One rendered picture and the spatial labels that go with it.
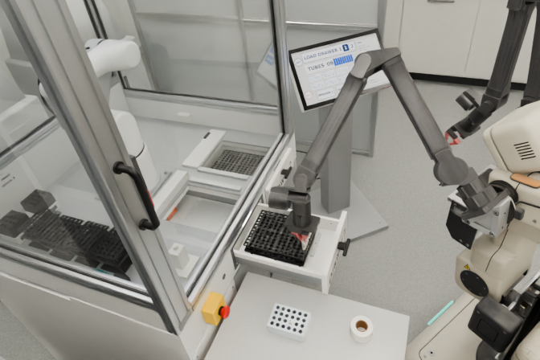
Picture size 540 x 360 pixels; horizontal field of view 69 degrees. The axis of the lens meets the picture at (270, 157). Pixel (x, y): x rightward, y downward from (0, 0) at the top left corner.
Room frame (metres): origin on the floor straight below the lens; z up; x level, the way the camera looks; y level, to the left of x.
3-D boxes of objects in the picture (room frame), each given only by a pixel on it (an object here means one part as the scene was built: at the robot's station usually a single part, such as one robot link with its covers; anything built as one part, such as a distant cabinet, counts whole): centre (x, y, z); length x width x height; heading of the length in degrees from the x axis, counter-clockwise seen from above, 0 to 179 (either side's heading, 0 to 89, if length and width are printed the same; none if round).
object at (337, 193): (1.83, -0.41, 0.51); 0.50 x 0.45 x 1.02; 16
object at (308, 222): (0.85, -0.08, 1.07); 0.10 x 0.07 x 0.07; 63
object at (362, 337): (0.62, -0.22, 0.78); 0.07 x 0.07 x 0.04
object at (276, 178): (1.28, -0.03, 0.87); 0.29 x 0.02 x 0.11; 154
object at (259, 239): (0.95, 0.00, 0.87); 0.22 x 0.18 x 0.06; 64
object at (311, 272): (0.95, 0.00, 0.86); 0.40 x 0.26 x 0.06; 64
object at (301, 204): (0.85, -0.07, 1.13); 0.07 x 0.06 x 0.07; 69
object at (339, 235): (0.86, -0.18, 0.87); 0.29 x 0.02 x 0.11; 154
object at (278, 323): (0.67, 0.01, 0.78); 0.12 x 0.08 x 0.04; 65
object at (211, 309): (0.70, 0.23, 0.88); 0.07 x 0.05 x 0.07; 154
